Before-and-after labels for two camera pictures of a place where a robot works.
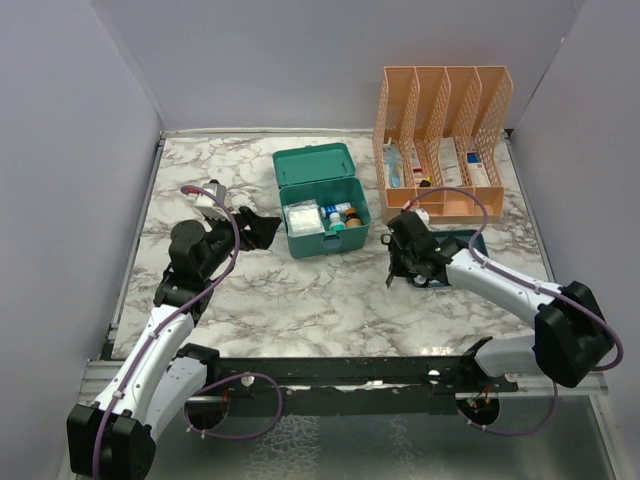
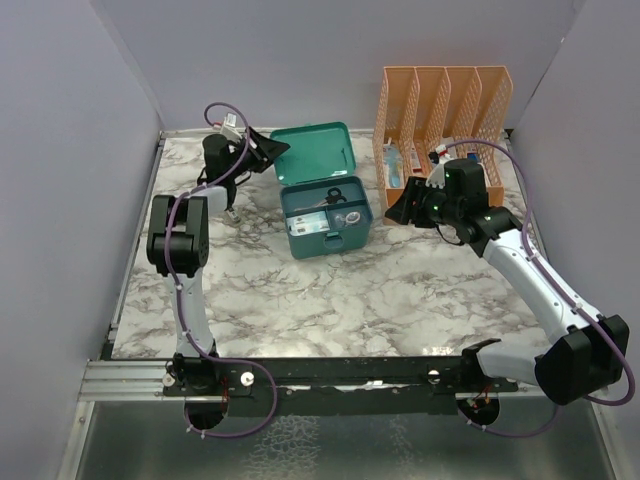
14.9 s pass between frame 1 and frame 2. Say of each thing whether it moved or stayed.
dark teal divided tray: moved
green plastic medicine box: moved
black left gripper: moved
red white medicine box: stayed
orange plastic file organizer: stayed
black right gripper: moved
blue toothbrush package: stayed
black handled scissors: moved
